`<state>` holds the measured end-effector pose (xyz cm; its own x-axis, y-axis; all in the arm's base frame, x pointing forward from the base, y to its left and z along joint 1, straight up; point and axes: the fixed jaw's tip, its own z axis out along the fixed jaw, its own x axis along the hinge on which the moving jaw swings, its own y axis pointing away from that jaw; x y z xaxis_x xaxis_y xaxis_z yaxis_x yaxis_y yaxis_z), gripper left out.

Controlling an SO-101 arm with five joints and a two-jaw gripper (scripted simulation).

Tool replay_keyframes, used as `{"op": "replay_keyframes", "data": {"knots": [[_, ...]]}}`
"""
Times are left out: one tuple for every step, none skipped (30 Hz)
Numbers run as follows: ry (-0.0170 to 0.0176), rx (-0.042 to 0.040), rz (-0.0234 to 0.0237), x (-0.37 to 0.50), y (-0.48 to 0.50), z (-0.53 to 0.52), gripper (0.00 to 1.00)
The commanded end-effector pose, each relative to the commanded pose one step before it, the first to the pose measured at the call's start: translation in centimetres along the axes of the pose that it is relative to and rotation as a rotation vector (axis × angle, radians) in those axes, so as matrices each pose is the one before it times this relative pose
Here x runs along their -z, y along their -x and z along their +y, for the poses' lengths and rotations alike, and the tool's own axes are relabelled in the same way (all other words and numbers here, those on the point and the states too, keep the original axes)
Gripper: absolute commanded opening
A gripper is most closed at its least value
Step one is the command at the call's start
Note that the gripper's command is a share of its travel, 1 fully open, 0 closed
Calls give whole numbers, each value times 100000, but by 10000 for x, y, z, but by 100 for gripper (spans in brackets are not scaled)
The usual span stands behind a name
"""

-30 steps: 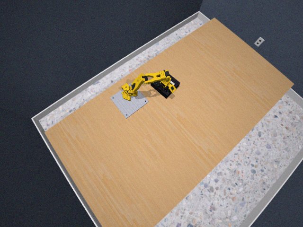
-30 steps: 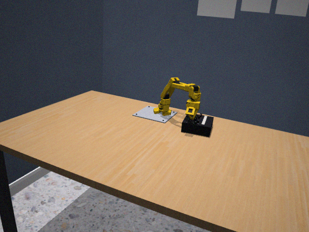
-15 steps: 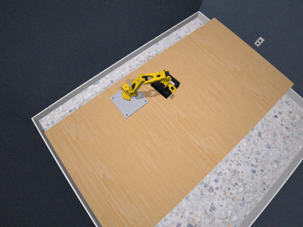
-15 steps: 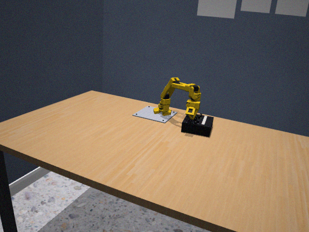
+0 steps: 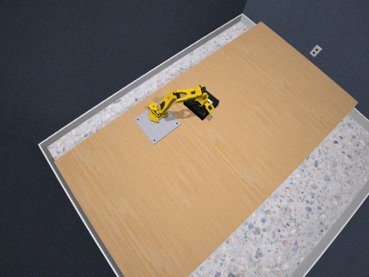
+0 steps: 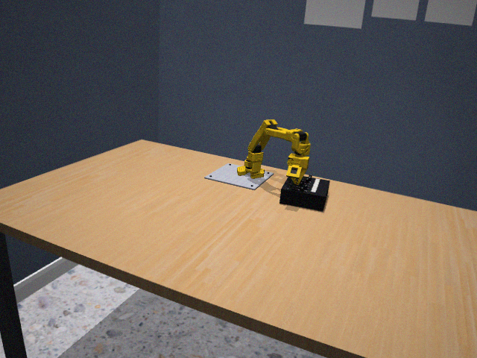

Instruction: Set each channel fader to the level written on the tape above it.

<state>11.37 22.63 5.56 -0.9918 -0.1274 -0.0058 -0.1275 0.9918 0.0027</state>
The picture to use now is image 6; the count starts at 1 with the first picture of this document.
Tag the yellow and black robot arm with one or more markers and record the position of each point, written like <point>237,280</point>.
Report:
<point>269,128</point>

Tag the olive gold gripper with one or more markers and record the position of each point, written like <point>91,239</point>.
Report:
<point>296,162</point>

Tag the black lighting desk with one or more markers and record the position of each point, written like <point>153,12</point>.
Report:
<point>313,198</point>

